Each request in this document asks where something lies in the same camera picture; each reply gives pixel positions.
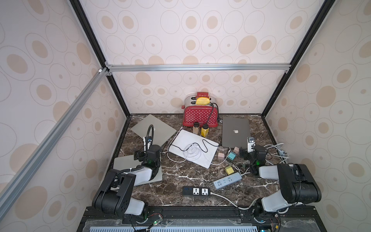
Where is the teal plug adapter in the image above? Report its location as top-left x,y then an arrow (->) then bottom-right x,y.
227,152 -> 236,160

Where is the yellow plug adapter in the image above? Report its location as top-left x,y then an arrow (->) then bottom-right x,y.
225,166 -> 235,176

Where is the black power strip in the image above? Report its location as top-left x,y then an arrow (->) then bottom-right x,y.
182,186 -> 211,197

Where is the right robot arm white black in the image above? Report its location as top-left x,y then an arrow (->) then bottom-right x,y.
239,143 -> 322,217

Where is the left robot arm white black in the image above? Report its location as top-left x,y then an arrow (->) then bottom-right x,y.
92,145 -> 161,219

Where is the silver laptop back left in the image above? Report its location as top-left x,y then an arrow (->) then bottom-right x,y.
131,115 -> 177,147

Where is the silver laptop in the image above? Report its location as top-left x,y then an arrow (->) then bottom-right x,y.
131,115 -> 177,147
113,155 -> 163,186

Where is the silver laptop front left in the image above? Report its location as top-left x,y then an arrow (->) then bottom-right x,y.
113,155 -> 163,186

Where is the dark grey laptop back right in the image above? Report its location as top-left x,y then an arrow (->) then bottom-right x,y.
222,117 -> 251,149

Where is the white laptop centre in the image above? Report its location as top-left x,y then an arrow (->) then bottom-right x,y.
169,130 -> 219,169

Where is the grey power strip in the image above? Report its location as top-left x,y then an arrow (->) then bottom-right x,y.
214,173 -> 242,189

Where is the brown spice jar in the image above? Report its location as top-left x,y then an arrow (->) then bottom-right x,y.
192,122 -> 200,135

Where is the yellow spice jar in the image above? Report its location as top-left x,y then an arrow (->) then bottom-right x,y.
201,124 -> 209,138

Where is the red polka dot toaster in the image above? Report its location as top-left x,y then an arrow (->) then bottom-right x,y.
182,92 -> 219,128

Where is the yellow toy bread slice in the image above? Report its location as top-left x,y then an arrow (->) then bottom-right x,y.
195,97 -> 210,105

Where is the horizontal aluminium bar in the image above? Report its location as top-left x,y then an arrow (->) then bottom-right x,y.
108,63 -> 291,72

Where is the left aluminium bar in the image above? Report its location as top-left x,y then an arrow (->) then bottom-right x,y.
1,67 -> 109,219

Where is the grey cable bundle right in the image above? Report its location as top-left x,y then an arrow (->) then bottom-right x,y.
234,142 -> 290,177

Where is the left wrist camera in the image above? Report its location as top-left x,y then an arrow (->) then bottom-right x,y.
143,136 -> 152,152

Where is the black charger cable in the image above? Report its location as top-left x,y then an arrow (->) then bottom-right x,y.
170,138 -> 219,153

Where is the white power strip cable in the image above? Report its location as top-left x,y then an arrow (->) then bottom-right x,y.
210,192 -> 290,215

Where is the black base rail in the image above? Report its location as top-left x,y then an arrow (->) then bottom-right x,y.
77,206 -> 326,232

